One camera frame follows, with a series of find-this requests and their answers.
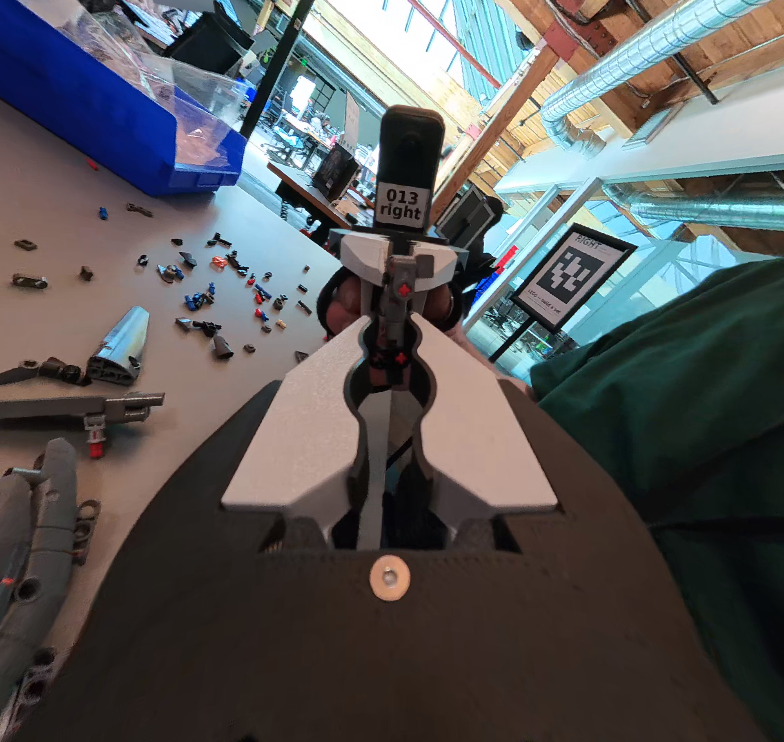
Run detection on grey lego engine panel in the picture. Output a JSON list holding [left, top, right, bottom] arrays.
[[85, 306, 151, 387]]

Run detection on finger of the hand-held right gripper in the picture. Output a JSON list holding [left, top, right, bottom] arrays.
[[413, 246, 460, 293], [340, 235, 394, 293]]

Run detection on person's right hand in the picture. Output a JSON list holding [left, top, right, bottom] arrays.
[[326, 277, 459, 337]]

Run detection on small grey lego assembly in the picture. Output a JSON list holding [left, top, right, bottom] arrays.
[[367, 254, 425, 389]]

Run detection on wooden desk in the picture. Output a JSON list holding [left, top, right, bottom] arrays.
[[267, 161, 368, 246]]

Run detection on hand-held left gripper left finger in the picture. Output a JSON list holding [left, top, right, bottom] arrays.
[[220, 315, 376, 549]]

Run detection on blue storage bin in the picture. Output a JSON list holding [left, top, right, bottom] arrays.
[[0, 0, 247, 197]]

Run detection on long grey lego beam assembly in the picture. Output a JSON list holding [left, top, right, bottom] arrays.
[[0, 391, 166, 460]]

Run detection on black monitor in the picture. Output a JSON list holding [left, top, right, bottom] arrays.
[[311, 143, 361, 201]]

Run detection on silver ventilation duct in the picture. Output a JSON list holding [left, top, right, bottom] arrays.
[[603, 181, 784, 232], [540, 0, 784, 161]]

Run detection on partly built grey lego model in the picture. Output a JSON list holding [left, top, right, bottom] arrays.
[[0, 437, 103, 715]]

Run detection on white air vent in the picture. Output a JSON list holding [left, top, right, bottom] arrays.
[[621, 107, 681, 151]]

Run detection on black equipment case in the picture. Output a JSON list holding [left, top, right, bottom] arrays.
[[165, 11, 255, 78]]

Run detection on black pole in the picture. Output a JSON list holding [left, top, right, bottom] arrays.
[[240, 0, 336, 137]]

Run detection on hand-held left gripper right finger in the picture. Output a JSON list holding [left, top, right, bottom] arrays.
[[409, 312, 559, 548]]

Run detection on black framed marker sign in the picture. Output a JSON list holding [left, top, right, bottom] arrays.
[[489, 222, 638, 364]]

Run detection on person's right forearm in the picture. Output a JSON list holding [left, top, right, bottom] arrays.
[[453, 258, 784, 522]]

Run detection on clear plastic bags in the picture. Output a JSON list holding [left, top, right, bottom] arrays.
[[0, 0, 243, 142]]

